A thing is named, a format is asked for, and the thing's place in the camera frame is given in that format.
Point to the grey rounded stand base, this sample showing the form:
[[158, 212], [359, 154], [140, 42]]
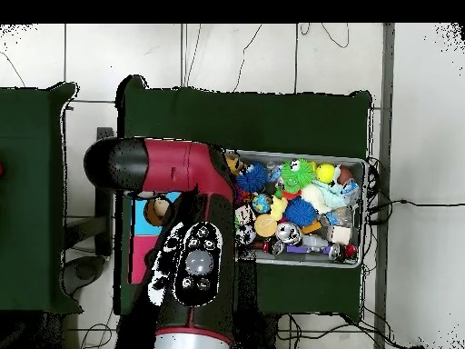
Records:
[[85, 271]]

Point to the dark green tablecloth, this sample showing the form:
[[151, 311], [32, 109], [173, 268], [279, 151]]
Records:
[[29, 218], [290, 123]]

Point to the wooden box with three holes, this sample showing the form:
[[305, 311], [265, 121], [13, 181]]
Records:
[[141, 225]]

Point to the yellow tennis ball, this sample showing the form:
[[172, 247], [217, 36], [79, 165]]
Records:
[[326, 172]]

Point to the grey floor strip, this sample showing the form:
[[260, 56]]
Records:
[[388, 109]]

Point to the blue puffer ball with eyes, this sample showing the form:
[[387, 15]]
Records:
[[253, 177]]

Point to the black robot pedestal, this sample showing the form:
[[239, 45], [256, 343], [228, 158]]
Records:
[[269, 338]]

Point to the black stand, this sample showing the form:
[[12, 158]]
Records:
[[103, 225]]

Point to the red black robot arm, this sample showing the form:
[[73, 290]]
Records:
[[174, 167]]

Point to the plain blue puffer ball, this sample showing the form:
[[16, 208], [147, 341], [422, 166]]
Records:
[[300, 211]]

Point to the green spiky puffer toy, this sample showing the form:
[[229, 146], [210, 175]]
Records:
[[296, 174]]

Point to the mint green cloth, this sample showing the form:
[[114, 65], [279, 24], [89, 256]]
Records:
[[334, 194]]

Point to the small soccer ball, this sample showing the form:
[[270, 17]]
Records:
[[249, 236]]

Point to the metal mesh bin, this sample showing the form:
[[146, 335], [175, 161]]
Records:
[[308, 260]]

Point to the globe print ball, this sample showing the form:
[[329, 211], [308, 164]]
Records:
[[261, 203]]

